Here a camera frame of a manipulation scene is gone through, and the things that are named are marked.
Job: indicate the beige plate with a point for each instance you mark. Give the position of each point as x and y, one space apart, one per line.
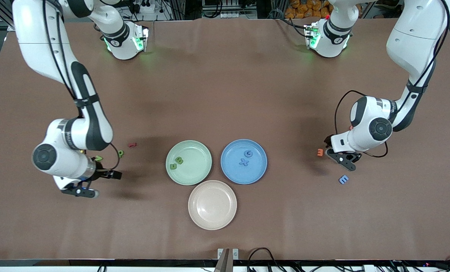
212 205

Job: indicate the brown table mat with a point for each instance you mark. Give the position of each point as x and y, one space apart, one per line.
224 94

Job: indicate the blue letter G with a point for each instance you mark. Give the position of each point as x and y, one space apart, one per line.
247 153

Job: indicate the bag of orange items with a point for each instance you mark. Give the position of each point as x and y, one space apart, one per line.
304 7

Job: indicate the blue plate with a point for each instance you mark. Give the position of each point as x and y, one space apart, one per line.
234 172

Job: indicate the white power strip with plugs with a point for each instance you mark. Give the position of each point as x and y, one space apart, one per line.
143 5

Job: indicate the green letter B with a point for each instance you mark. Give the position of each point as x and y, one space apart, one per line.
179 160

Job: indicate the aluminium frame profile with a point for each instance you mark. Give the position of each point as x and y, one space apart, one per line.
2 11

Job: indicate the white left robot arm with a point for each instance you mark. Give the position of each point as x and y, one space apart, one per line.
364 109

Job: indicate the blue letter X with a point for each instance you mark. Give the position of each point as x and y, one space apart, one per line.
243 162

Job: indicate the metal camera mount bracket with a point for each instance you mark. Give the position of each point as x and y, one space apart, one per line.
228 260

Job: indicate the long white power strip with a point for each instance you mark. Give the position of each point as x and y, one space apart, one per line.
238 15

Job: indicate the light green plate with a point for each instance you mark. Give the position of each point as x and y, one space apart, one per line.
194 172

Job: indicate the blue letter E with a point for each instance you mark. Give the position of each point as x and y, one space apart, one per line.
344 180

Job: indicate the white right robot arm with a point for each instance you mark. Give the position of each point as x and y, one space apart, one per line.
58 158

